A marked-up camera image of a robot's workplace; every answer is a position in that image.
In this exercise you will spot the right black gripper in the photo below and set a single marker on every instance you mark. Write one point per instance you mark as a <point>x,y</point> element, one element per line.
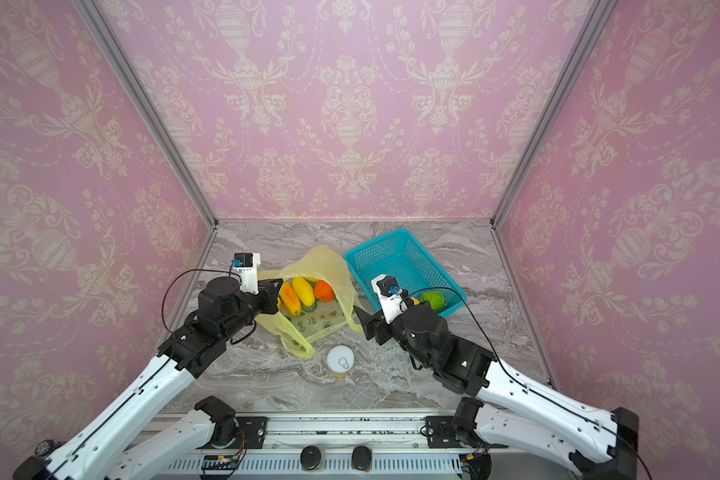
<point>377,327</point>

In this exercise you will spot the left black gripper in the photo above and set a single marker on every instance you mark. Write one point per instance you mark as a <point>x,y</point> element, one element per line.
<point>269,294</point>

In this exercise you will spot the long yellow squash fruit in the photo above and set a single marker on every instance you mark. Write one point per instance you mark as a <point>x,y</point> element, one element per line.
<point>305,293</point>

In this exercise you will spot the red orange persimmon fruit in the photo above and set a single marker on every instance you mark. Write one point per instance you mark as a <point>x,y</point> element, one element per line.
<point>324,292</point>

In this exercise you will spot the yellow plastic bag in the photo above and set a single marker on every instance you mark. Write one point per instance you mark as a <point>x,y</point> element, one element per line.
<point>317,300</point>

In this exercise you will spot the green fruit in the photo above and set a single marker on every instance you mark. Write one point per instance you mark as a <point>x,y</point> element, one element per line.
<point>435,299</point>

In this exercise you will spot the orange yellow papaya fruit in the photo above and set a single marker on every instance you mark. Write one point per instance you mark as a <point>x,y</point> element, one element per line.
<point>290,300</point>

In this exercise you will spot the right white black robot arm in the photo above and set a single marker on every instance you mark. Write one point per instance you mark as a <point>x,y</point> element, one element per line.
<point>502,406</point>

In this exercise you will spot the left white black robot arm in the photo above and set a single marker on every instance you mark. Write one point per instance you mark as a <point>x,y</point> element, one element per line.
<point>104,449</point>

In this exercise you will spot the white lid yellow can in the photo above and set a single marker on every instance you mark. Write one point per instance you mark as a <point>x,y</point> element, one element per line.
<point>340,361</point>

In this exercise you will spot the teal plastic basket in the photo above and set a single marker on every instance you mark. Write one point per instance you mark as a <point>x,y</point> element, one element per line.
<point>401,255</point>

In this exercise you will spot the right black round knob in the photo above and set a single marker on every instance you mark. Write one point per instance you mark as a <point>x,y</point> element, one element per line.
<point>362,458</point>

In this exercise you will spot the black round knob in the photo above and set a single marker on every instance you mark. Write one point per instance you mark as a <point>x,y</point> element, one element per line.
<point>311,458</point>
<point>362,458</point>

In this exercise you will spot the left black round knob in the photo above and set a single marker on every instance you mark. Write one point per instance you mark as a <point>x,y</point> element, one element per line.
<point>311,458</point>

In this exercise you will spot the purple drink bottle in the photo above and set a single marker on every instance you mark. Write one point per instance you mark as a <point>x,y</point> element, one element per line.
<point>45,448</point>

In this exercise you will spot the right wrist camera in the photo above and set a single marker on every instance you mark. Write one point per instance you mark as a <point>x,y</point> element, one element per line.
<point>391,297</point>

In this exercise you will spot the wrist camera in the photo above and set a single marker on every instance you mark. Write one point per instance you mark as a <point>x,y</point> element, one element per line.
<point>245,266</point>
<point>391,297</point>

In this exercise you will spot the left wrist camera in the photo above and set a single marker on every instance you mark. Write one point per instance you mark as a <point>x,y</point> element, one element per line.
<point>245,266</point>

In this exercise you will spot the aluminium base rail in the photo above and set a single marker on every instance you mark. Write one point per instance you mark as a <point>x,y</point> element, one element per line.
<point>406,444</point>

